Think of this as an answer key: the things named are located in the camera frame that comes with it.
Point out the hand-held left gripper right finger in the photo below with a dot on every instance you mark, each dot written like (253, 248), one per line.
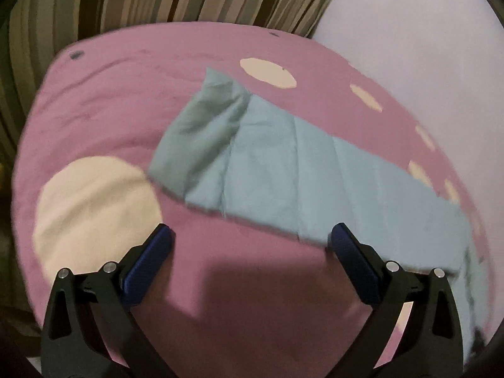
(352, 260)

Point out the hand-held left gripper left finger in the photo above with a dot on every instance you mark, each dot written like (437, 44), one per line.
(147, 262)

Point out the light blue garment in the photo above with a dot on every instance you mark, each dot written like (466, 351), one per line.
(275, 165)

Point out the pink dotted bed sheet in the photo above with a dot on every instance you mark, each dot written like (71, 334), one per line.
(118, 106)

